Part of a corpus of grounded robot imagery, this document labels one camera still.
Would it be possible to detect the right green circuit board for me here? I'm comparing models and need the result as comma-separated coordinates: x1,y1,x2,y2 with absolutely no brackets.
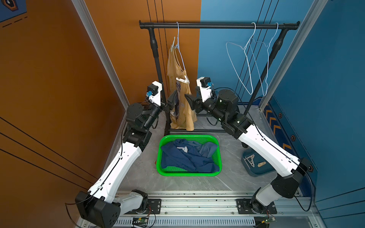
261,217,276,228

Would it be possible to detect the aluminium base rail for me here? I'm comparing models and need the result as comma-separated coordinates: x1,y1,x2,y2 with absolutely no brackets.
113,191,326,228

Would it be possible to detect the left green circuit board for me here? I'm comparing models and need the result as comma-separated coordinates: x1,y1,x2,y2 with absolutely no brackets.
131,217,149,228

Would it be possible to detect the teal plastic tub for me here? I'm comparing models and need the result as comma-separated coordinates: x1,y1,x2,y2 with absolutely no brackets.
241,148,275,177

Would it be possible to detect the yellow printed t-shirt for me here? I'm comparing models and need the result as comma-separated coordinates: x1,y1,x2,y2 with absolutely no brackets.
167,49,197,131

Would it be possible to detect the navy blue t-shirt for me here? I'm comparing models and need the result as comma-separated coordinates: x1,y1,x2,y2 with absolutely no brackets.
161,139,220,173

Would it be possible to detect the cream yellow clothespin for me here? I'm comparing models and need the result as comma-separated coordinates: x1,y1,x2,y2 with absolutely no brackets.
257,161,266,167

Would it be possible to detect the green plastic basket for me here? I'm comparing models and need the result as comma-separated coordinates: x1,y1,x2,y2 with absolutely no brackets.
156,135,222,176

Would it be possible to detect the beige clothespin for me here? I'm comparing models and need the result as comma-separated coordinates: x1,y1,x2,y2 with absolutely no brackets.
244,154,255,168

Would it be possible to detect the green circuit board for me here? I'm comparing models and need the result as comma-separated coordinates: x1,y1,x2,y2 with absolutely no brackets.
261,217,276,228
131,217,149,228

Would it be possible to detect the black white checkerboard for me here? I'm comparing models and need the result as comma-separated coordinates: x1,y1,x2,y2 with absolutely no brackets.
125,105,135,125

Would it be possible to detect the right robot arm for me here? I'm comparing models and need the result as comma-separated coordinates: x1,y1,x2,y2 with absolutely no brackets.
185,89,310,214

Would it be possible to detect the white wire hanger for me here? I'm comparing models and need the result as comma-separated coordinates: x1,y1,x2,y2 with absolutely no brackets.
175,22,185,70
225,22,257,95

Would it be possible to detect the black clothes rack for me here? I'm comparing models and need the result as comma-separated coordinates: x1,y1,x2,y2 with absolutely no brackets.
139,21,301,136

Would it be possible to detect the pale green clothespin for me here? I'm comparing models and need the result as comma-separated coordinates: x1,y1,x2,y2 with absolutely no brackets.
170,37,177,51

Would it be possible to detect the white clothespin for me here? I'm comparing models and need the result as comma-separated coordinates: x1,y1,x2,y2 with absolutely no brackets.
176,75,190,84

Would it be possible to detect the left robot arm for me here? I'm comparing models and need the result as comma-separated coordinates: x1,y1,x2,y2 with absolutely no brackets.
75,91,177,228

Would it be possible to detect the light blue t-shirt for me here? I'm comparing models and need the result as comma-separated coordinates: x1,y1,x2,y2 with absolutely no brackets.
195,142,218,158

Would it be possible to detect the light blue hanger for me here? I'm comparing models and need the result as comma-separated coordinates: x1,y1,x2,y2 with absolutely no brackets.
251,22,279,97

